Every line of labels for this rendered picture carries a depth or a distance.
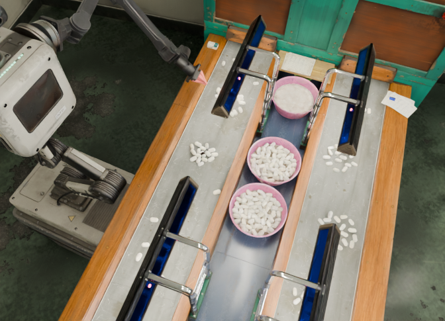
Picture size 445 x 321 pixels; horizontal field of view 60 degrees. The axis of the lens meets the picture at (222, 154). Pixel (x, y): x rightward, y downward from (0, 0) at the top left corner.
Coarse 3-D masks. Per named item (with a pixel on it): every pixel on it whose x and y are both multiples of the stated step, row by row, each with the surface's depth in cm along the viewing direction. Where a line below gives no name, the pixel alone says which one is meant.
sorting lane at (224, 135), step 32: (224, 64) 227; (256, 64) 228; (256, 96) 216; (192, 128) 203; (224, 128) 204; (224, 160) 194; (160, 192) 184; (192, 224) 176; (128, 256) 168; (192, 256) 169; (128, 288) 161; (160, 288) 162; (96, 320) 154; (160, 320) 155
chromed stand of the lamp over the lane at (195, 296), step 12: (180, 240) 133; (192, 240) 133; (204, 252) 134; (204, 264) 144; (144, 276) 127; (156, 276) 127; (204, 276) 154; (168, 288) 126; (180, 288) 125; (204, 288) 164; (192, 300) 134; (192, 312) 153
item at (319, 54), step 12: (204, 24) 235; (216, 24) 231; (204, 36) 243; (276, 48) 231; (288, 48) 228; (300, 48) 225; (312, 48) 222; (324, 60) 226; (336, 60) 223; (408, 84) 220; (420, 84) 217; (432, 84) 215; (420, 96) 224
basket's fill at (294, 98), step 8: (280, 88) 221; (288, 88) 221; (296, 88) 220; (304, 88) 221; (280, 96) 217; (288, 96) 217; (296, 96) 217; (304, 96) 217; (312, 96) 218; (280, 104) 215; (288, 104) 215; (296, 104) 214; (304, 104) 214; (312, 104) 215; (296, 112) 212; (304, 112) 212
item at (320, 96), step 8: (328, 72) 178; (336, 72) 176; (344, 72) 175; (360, 80) 175; (320, 88) 189; (320, 96) 171; (328, 96) 169; (336, 96) 168; (344, 96) 168; (320, 104) 175; (352, 104) 167; (312, 112) 204; (312, 120) 185; (304, 136) 199; (304, 144) 203
